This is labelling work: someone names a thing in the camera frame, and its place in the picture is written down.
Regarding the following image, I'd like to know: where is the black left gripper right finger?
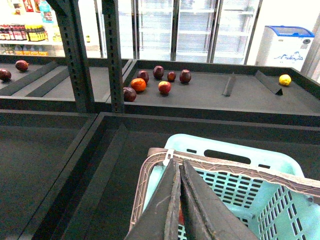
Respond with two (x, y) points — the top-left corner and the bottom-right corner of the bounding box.
(180, 160), (257, 240)

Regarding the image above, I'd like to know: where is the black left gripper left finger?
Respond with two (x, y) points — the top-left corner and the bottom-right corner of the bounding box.
(125, 159), (181, 240)

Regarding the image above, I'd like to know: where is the light blue plastic basket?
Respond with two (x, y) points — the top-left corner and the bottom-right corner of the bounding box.
(143, 133), (320, 240)

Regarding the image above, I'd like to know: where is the red yellow apple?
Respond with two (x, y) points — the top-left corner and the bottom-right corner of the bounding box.
(158, 81), (171, 95)

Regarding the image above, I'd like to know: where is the dark purple fruit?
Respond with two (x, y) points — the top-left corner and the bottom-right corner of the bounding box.
(123, 87), (137, 102)
(153, 65), (164, 80)
(137, 70), (150, 85)
(179, 69), (192, 84)

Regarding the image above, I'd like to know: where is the black shelf divider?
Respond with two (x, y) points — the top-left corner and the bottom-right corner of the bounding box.
(254, 70), (283, 96)
(222, 72), (236, 97)

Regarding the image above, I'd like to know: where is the orange fruit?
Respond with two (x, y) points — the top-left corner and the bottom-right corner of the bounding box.
(130, 78), (147, 92)

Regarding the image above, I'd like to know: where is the small dark red fruit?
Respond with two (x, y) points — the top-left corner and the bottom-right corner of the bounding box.
(167, 71), (176, 82)

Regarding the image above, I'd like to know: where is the black shelf divider right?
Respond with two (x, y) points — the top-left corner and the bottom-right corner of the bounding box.
(254, 70), (283, 96)

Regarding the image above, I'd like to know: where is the yellow lemon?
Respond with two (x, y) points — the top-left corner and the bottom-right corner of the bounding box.
(278, 74), (292, 87)

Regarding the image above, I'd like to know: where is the white chest freezer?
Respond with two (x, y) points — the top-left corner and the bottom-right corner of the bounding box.
(255, 25), (315, 71)

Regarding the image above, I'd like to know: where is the glass door refrigerator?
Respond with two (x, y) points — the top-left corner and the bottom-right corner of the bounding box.
(131, 0), (262, 65)

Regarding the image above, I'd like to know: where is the dark fruit left shelf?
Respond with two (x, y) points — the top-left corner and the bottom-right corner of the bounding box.
(15, 60), (29, 72)

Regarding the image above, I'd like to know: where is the dark fruit far left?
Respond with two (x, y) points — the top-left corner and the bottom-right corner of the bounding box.
(0, 68), (12, 82)

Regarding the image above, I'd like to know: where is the black shelf upright post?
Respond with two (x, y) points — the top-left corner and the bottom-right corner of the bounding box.
(48, 0), (95, 113)
(101, 0), (124, 113)

